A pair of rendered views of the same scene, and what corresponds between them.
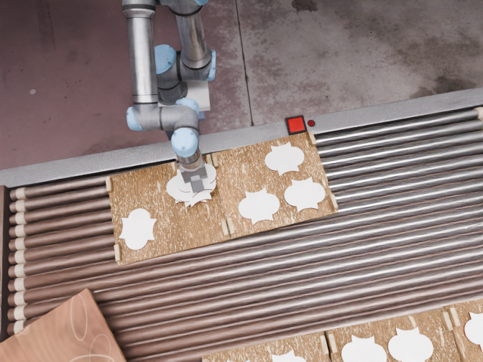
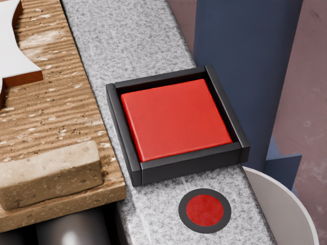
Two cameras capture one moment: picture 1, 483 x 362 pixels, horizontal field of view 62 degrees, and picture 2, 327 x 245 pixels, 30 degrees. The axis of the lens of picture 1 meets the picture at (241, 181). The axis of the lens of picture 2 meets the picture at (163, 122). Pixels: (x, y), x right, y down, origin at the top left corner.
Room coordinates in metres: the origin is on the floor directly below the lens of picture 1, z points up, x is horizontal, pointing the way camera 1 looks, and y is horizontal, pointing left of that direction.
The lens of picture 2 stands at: (0.74, -0.49, 1.23)
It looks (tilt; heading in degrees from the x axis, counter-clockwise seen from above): 49 degrees down; 82
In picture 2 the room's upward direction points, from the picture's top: 1 degrees clockwise
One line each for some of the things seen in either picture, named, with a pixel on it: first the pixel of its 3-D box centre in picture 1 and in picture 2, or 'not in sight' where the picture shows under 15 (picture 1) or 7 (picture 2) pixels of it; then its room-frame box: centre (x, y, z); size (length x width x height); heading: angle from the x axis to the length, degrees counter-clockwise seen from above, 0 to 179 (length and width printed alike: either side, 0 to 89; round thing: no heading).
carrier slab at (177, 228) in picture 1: (167, 207); not in sight; (0.45, 0.28, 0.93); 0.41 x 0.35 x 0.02; 101
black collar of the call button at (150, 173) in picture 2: (295, 125); (174, 122); (0.79, -0.23, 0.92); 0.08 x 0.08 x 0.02; 9
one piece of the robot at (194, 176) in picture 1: (192, 172); not in sight; (0.52, 0.16, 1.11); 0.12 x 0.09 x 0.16; 13
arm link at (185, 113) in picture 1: (181, 118); not in sight; (0.64, 0.18, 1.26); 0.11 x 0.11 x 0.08; 89
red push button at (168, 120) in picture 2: (295, 125); (174, 123); (0.79, -0.23, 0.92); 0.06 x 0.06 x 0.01; 9
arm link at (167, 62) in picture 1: (164, 65); not in sight; (0.99, 0.28, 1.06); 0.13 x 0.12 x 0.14; 89
